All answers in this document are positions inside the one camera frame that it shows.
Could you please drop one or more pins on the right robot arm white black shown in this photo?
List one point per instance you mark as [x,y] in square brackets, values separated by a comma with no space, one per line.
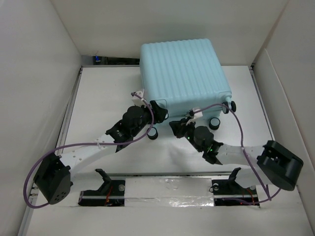
[271,163]

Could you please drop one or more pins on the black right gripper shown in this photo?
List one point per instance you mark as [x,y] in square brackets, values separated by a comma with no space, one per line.
[179,127]

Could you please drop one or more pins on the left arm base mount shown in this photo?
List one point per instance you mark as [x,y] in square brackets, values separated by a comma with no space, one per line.
[110,194]

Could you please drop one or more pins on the light blue hardshell suitcase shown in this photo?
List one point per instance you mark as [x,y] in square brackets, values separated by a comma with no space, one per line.
[185,74]

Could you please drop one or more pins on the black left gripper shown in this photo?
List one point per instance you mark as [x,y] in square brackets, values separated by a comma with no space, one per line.
[160,113]

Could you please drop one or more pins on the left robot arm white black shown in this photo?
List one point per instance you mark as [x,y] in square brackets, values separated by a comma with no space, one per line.
[55,172]

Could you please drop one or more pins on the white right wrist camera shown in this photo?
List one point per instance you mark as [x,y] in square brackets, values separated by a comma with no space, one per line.
[193,115]

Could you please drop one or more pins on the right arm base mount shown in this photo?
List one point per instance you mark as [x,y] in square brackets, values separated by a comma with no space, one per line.
[227,192]

